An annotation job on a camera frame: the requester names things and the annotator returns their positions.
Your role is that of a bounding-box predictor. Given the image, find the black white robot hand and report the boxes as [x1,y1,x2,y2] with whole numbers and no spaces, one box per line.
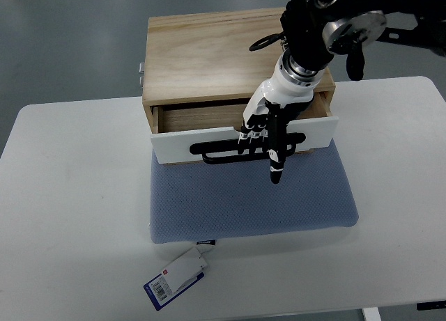
[238,50,323,184]

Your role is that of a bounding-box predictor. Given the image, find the black drawer handle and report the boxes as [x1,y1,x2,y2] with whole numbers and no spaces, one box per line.
[189,132,307,166]

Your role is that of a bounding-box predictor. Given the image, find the wooden drawer cabinet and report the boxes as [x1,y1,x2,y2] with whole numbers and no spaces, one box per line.
[142,9,335,155]

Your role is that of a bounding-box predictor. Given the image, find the blue grey cushion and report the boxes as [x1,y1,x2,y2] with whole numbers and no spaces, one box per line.
[149,143,359,244]

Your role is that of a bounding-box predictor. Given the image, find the white blue price tag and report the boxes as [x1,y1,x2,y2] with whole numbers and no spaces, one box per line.
[144,247,208,311]

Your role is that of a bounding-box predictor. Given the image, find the white table leg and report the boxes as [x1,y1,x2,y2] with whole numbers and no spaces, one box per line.
[362,307,382,321]

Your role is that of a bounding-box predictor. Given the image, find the black table control panel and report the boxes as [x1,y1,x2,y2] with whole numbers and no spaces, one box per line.
[416,300,446,311]

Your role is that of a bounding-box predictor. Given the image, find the grey metal bracket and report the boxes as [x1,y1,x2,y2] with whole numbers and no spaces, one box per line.
[139,62,145,89]

